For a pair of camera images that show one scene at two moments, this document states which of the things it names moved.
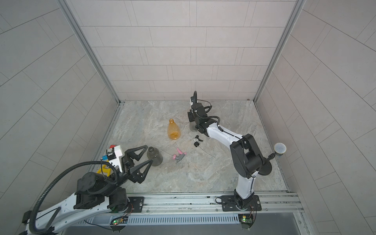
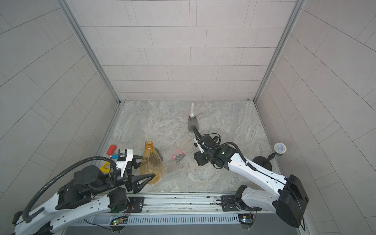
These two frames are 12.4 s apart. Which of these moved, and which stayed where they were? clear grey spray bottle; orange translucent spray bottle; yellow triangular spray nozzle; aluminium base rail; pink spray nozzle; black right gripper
Moved: black right gripper; orange translucent spray bottle
Stayed: clear grey spray bottle; pink spray nozzle; yellow triangular spray nozzle; aluminium base rail
